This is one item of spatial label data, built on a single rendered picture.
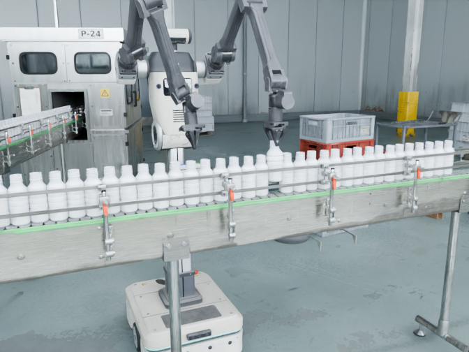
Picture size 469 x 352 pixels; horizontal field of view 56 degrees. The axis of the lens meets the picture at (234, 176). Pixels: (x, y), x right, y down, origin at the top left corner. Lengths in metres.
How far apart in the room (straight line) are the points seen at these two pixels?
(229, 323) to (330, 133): 2.20
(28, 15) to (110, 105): 8.62
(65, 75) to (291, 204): 3.93
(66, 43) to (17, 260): 3.96
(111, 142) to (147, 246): 3.72
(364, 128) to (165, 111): 2.54
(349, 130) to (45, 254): 3.16
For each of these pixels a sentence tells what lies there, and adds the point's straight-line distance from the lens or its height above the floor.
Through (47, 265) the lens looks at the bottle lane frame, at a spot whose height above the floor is 0.86.
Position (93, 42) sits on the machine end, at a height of 1.85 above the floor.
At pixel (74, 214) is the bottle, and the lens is 1.61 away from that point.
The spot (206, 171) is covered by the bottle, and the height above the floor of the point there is 1.12.
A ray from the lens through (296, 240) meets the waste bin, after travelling 4.04.
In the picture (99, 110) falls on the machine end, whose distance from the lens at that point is 5.29.
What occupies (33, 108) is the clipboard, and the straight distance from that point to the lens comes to 5.47.
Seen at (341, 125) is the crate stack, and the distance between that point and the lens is 4.14.
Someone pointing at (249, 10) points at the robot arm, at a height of 1.73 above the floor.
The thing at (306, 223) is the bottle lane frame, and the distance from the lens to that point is 1.89.
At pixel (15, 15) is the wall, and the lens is 13.67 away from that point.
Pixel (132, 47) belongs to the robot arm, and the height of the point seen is 1.60.
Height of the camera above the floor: 1.47
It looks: 13 degrees down
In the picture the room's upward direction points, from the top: straight up
